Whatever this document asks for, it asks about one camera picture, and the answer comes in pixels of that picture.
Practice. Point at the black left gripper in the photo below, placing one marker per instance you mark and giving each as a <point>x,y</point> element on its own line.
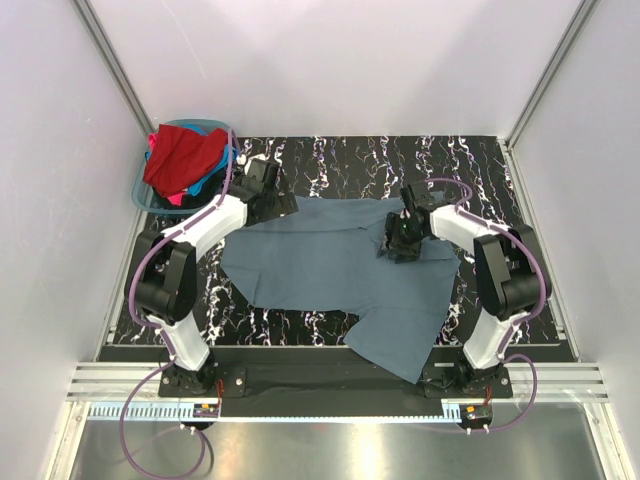
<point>284,206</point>

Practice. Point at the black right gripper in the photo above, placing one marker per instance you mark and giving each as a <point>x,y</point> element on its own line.
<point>407,253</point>

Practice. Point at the grey-blue t shirt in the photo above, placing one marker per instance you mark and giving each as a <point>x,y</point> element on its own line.
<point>325,258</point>

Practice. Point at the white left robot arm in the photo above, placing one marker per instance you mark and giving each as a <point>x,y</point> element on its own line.
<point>161,285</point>

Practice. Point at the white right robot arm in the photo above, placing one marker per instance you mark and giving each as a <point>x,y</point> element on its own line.
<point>512,279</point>

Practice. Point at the black garment in basket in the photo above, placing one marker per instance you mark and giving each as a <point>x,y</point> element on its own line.
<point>196,196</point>

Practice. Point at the pink garment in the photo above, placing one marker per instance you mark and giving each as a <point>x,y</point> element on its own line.
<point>176,199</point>

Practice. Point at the red t shirt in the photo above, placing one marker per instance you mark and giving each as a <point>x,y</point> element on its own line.
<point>180,157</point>

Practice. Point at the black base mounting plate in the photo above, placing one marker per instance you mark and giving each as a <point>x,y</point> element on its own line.
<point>243,381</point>

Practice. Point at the aluminium frame post left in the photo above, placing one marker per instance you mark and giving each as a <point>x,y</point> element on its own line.
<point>108,54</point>

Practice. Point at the aluminium frame post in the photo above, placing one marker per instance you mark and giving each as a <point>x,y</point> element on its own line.
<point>108,54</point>
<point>569,37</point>

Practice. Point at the white slotted cable duct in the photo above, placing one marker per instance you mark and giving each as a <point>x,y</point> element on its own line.
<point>449,413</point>

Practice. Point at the aluminium front rail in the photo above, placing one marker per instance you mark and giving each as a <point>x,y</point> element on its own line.
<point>555,382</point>

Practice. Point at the aluminium frame post right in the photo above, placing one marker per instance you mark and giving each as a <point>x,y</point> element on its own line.
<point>569,37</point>

